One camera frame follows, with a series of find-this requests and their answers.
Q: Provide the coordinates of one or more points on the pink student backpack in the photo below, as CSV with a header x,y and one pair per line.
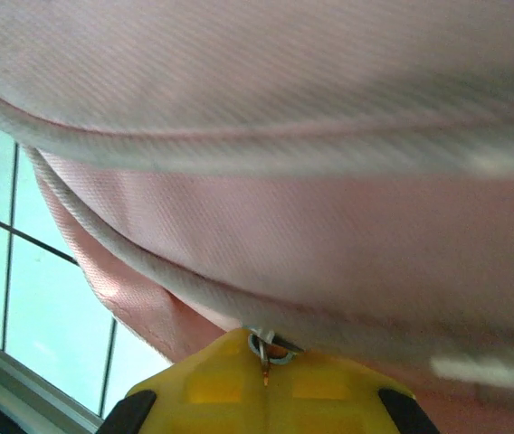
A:
x,y
284,203

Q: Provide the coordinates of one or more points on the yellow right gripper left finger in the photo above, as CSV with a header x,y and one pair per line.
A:
x,y
212,389

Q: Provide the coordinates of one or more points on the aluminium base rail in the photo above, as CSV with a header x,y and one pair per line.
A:
x,y
12,393

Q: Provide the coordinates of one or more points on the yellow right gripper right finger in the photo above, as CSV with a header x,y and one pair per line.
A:
x,y
329,393

